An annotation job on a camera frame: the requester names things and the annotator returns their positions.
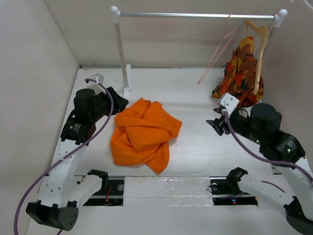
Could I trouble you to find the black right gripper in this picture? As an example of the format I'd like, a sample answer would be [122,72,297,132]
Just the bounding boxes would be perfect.
[205,109,265,144]

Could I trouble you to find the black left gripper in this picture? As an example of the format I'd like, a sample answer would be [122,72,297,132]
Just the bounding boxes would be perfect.
[90,87,128,121]

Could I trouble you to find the orange trousers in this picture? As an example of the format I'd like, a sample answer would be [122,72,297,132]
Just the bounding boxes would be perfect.
[110,98,182,175]

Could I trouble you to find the pink wire hanger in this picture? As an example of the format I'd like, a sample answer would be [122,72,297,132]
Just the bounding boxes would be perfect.
[197,13,238,85]

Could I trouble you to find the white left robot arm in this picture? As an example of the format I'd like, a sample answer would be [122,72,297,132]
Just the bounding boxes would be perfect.
[26,87,129,231]

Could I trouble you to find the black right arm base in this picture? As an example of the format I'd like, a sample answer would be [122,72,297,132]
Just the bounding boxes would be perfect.
[207,177,258,206]

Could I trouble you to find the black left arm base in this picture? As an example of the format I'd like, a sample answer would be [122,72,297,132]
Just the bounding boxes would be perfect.
[84,178,125,207]

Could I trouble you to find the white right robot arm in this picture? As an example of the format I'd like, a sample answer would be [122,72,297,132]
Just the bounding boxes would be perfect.
[207,103,313,235]

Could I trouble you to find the wooden hanger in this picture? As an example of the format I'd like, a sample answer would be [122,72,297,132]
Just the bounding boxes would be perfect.
[245,20,268,95]

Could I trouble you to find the orange camouflage garment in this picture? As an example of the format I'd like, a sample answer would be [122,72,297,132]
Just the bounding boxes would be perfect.
[212,36,264,108]

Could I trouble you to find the white clothes rack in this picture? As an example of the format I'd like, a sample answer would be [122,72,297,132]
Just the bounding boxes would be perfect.
[110,6,288,99]

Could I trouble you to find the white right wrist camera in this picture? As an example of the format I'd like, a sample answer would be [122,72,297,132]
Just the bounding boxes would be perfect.
[219,93,240,115]

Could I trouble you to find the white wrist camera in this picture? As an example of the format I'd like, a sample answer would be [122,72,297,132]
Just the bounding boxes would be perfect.
[87,73,104,94]
[219,93,240,115]

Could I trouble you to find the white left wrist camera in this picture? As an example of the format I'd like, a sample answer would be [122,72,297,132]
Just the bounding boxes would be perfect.
[87,73,104,94]

